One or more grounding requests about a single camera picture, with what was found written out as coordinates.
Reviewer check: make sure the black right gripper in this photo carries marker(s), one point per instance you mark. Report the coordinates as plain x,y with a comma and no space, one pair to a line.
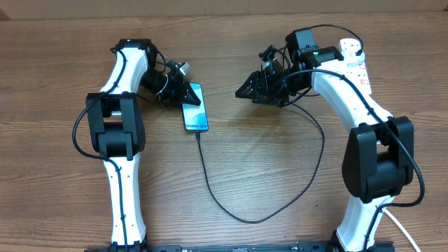
258,81

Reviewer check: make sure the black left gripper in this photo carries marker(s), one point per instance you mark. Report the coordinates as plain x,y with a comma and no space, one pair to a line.
176,92

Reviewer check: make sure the blue Galaxy smartphone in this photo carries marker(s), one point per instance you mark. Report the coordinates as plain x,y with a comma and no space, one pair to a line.
195,117

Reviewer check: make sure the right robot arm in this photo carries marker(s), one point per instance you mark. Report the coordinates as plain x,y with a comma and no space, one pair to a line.
379,157

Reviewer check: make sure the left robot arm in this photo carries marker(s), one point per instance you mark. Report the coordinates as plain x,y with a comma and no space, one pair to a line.
118,134

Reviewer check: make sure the white charger plug adapter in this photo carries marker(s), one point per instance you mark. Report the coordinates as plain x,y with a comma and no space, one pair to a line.
353,57

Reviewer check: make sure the white power strip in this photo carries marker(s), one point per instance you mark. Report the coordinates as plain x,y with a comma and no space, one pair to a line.
358,73

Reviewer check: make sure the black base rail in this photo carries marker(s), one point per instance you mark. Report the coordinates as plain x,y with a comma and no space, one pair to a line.
238,248

